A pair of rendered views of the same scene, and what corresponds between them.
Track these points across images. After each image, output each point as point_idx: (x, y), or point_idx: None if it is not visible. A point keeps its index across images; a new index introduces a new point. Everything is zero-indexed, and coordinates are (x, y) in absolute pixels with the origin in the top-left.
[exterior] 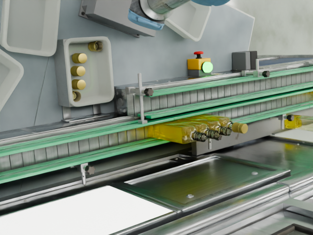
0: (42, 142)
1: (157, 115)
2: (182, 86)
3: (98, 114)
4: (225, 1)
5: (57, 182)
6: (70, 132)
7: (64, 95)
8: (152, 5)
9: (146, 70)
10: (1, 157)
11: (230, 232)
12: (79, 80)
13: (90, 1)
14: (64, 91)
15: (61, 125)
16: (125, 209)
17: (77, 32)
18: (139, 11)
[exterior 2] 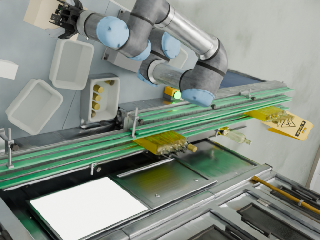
0: (70, 150)
1: (142, 133)
2: (160, 111)
3: (103, 122)
4: (204, 106)
5: None
6: (86, 139)
7: (85, 113)
8: (155, 78)
9: (138, 93)
10: None
11: (178, 226)
12: (96, 104)
13: (112, 53)
14: (85, 110)
15: (81, 133)
16: (118, 202)
17: (98, 70)
18: (145, 75)
